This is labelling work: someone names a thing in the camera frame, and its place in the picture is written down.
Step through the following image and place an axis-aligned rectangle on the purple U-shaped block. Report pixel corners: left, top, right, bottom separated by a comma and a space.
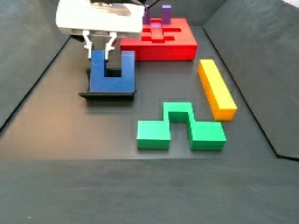
142, 4, 172, 28

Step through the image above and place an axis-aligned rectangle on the black angled fixture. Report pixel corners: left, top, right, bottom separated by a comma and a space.
78, 68, 136, 99

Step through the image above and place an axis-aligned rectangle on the red slotted base block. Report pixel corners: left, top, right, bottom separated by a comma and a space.
120, 18, 197, 61

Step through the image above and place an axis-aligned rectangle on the blue U-shaped block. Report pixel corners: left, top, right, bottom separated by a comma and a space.
89, 50, 136, 94

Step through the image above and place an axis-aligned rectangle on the yellow long block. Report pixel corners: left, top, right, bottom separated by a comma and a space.
197, 59, 237, 121

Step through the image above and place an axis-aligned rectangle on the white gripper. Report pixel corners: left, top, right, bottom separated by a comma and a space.
56, 0, 145, 60

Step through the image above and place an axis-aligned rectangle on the green S-shaped block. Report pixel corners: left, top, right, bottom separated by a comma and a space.
134, 101, 227, 151

